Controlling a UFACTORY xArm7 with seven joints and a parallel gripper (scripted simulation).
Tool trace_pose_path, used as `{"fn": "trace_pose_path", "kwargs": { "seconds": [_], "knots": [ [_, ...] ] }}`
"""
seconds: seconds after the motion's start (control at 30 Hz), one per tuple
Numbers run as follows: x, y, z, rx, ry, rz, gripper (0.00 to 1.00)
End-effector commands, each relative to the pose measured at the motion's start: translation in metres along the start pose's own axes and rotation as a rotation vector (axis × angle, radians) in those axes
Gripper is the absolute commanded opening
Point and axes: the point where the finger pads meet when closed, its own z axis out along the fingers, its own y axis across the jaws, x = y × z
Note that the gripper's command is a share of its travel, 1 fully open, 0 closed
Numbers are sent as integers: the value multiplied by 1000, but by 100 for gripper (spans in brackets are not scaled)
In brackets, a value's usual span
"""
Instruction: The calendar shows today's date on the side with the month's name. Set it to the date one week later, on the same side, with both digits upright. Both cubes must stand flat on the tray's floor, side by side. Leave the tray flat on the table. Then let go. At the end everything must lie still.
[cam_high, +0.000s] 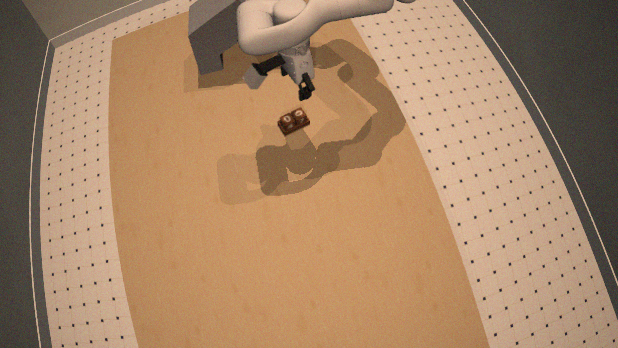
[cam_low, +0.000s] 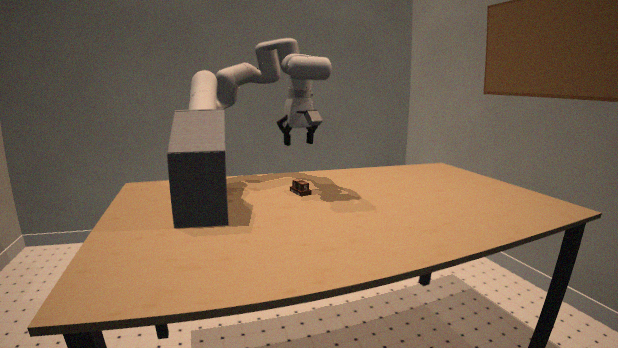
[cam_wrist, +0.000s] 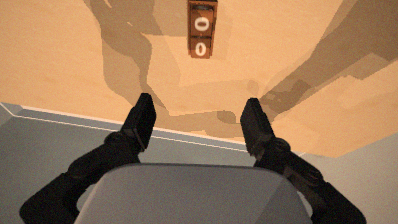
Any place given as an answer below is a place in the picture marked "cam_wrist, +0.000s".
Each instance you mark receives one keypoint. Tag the brown shallow tray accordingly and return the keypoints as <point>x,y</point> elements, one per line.
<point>190,3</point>

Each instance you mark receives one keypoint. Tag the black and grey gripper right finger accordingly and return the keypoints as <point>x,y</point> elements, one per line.
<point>328,205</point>

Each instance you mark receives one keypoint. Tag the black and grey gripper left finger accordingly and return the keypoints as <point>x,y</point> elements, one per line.
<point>56,202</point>

